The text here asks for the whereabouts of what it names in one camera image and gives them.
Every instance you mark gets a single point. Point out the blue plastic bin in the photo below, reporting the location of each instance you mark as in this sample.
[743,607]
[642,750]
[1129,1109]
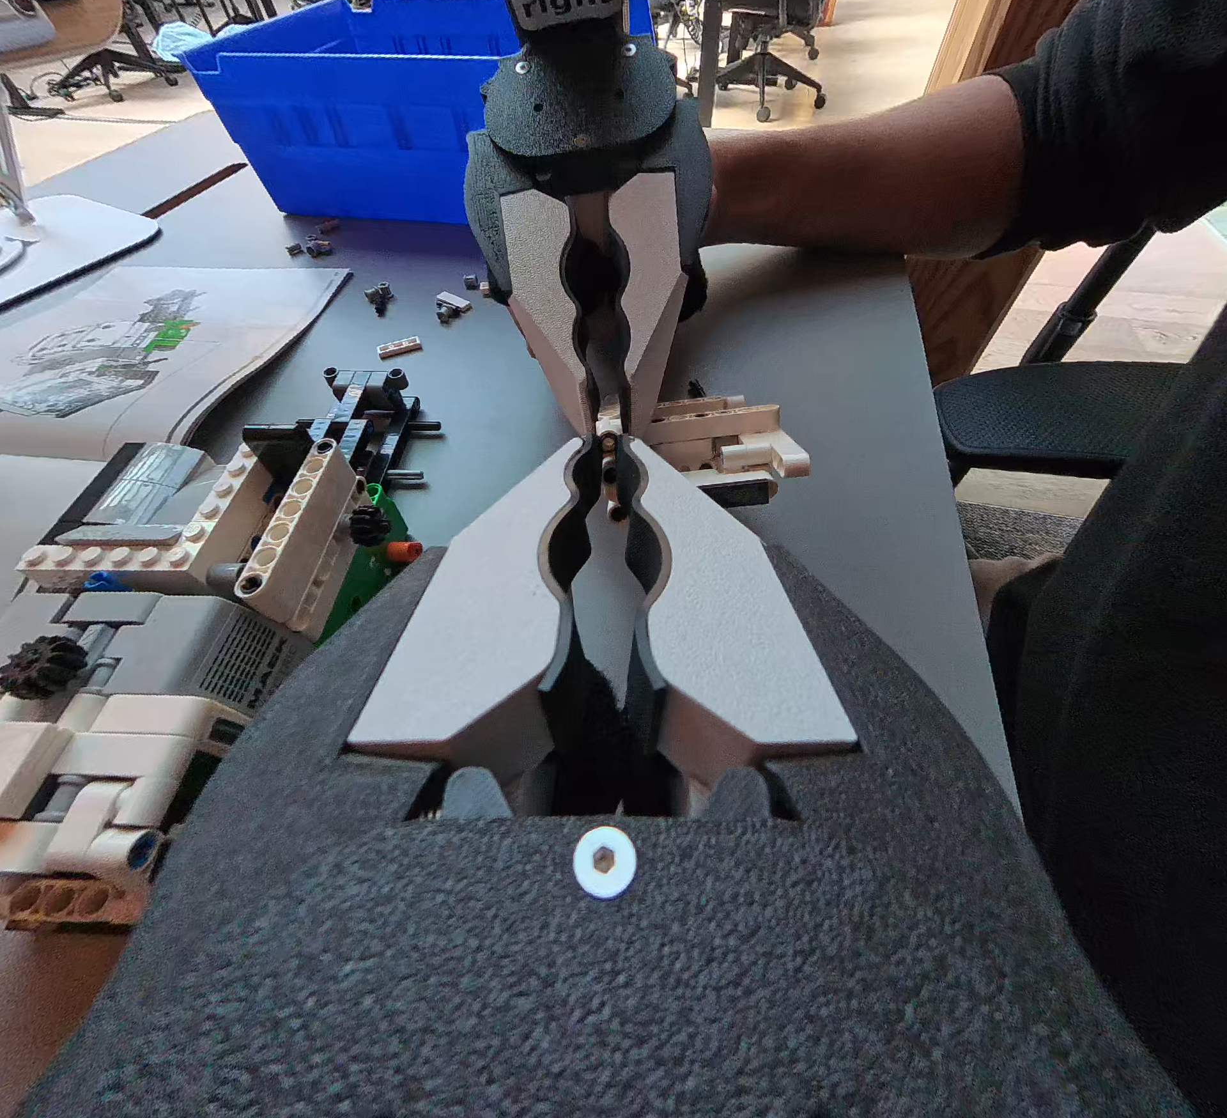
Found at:
[335,141]

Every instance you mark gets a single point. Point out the white lego subassembly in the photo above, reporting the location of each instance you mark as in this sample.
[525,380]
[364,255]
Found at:
[729,437]

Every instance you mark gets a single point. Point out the person's dark clothing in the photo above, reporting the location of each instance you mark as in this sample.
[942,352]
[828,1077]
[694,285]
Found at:
[1130,659]

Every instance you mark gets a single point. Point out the partly built lego truck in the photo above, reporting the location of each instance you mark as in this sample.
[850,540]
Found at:
[287,514]

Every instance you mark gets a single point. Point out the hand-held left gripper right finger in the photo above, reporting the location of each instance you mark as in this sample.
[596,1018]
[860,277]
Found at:
[748,639]

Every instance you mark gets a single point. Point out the light blue cloth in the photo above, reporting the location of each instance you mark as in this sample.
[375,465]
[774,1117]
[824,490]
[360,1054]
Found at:
[187,39]

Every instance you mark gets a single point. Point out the white stand base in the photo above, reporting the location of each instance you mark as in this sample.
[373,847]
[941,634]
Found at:
[67,245]

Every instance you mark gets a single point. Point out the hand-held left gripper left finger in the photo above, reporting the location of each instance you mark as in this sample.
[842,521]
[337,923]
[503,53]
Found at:
[460,639]

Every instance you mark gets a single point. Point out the black mesh chair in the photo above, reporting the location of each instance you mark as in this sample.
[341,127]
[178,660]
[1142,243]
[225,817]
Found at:
[1035,418]

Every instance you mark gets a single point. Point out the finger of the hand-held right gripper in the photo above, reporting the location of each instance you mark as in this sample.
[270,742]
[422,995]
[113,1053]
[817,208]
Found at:
[537,275]
[657,275]

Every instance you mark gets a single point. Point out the open instruction booklet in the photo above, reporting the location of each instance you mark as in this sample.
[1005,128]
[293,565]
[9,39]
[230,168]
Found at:
[239,303]

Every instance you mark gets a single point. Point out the white lego plate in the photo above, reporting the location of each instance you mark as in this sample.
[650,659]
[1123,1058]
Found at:
[399,348]

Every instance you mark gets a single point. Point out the scattered small lego pieces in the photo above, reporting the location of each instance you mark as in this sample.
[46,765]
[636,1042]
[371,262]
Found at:
[451,306]

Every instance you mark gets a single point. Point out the person's right forearm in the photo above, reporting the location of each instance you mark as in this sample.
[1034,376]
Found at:
[863,178]

